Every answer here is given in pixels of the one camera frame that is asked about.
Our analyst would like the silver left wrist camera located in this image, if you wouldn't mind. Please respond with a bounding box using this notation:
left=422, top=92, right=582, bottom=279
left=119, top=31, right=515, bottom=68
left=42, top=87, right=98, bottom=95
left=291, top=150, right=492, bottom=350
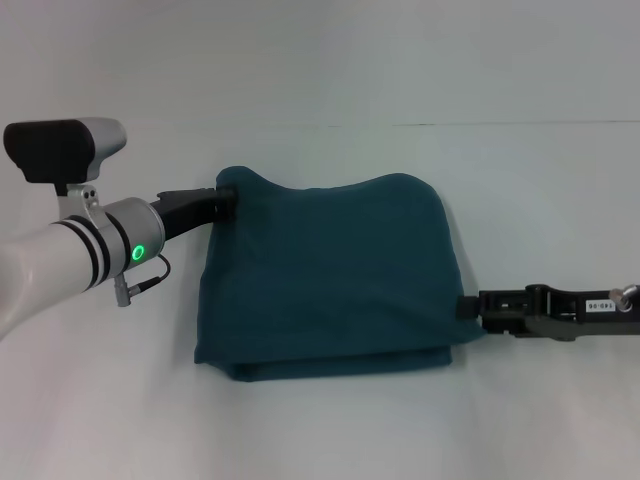
left=2, top=116, right=128, bottom=197

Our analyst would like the silver camera mount bracket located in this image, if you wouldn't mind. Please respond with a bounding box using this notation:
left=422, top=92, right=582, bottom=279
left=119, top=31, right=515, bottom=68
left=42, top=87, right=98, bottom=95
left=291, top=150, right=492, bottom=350
left=53, top=183, right=109, bottom=227

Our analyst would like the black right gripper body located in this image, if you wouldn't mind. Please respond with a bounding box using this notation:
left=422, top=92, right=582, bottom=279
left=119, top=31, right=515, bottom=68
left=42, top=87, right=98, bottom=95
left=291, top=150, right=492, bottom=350
left=522, top=283, right=640, bottom=344

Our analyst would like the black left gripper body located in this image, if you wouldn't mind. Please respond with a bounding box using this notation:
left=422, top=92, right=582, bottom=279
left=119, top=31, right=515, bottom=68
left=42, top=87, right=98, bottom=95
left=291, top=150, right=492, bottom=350
left=149, top=186, right=221, bottom=245

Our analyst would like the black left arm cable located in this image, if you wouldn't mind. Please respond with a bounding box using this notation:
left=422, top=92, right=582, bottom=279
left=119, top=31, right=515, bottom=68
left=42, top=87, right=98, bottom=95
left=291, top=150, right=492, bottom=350
left=127, top=254, right=173, bottom=293

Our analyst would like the blue teal shirt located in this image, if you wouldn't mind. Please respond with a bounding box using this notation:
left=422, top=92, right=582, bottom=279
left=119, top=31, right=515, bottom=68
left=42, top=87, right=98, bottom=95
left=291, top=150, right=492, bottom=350
left=193, top=166, right=488, bottom=384

